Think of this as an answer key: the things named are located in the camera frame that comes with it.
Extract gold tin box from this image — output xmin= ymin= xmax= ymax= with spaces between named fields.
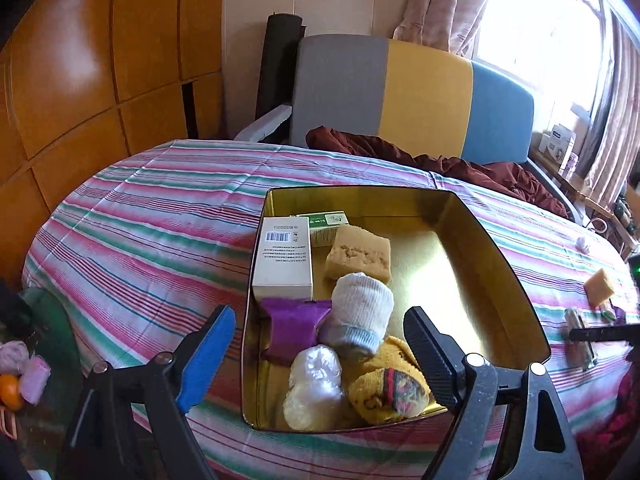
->
xmin=240 ymin=185 xmax=552 ymax=432

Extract pink cloth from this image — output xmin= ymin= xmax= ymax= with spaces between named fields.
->
xmin=0 ymin=341 xmax=30 ymax=376
xmin=19 ymin=356 xmax=52 ymax=405

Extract orange fruit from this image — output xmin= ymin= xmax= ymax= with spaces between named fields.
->
xmin=0 ymin=374 xmax=25 ymax=408

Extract white cardboard box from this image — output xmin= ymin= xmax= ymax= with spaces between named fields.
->
xmin=542 ymin=124 xmax=577 ymax=168

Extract wooden wardrobe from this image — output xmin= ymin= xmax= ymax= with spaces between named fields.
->
xmin=0 ymin=0 xmax=226 ymax=216

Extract maroon cloth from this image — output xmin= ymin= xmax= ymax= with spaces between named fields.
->
xmin=306 ymin=126 xmax=570 ymax=218

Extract tall white carton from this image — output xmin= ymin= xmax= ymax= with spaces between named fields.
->
xmin=251 ymin=216 xmax=315 ymax=302

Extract green and white carton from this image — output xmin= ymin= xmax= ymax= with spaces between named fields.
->
xmin=295 ymin=211 xmax=351 ymax=247

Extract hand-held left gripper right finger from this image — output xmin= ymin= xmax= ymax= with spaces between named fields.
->
xmin=403 ymin=305 xmax=586 ymax=480

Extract black rolled mat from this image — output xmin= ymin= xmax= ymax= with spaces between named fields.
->
xmin=255 ymin=12 xmax=305 ymax=133

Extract yellow sock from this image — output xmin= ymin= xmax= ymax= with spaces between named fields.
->
xmin=346 ymin=336 xmax=432 ymax=426

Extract grey yellow blue armchair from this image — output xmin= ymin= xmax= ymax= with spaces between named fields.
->
xmin=235 ymin=34 xmax=586 ymax=221

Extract clear cracker packet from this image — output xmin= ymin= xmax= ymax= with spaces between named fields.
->
xmin=564 ymin=307 xmax=598 ymax=372

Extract green cloth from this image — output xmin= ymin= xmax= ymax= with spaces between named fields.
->
xmin=20 ymin=287 xmax=83 ymax=480

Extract window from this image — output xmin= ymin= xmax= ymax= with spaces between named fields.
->
xmin=472 ymin=0 xmax=618 ymax=126

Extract yellow sponge block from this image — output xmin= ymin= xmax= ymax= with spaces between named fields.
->
xmin=325 ymin=224 xmax=392 ymax=285

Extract beige curtain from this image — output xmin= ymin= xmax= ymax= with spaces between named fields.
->
xmin=392 ymin=0 xmax=493 ymax=56
xmin=582 ymin=20 xmax=640 ymax=206

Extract wooden side table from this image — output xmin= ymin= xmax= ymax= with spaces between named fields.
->
xmin=530 ymin=145 xmax=640 ymax=256

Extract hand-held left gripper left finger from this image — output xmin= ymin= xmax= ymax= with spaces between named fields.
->
xmin=60 ymin=304 xmax=237 ymax=480

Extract white sock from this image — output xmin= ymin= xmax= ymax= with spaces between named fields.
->
xmin=318 ymin=272 xmax=396 ymax=361

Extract wedge-shaped yellow sponge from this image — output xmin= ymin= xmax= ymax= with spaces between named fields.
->
xmin=583 ymin=267 xmax=618 ymax=308

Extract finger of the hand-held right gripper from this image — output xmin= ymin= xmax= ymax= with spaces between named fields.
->
xmin=569 ymin=324 xmax=640 ymax=343

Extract dark cloth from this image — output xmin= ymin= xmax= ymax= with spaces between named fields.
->
xmin=0 ymin=280 xmax=36 ymax=341

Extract person's red garment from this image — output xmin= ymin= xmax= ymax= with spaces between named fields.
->
xmin=575 ymin=360 xmax=640 ymax=480

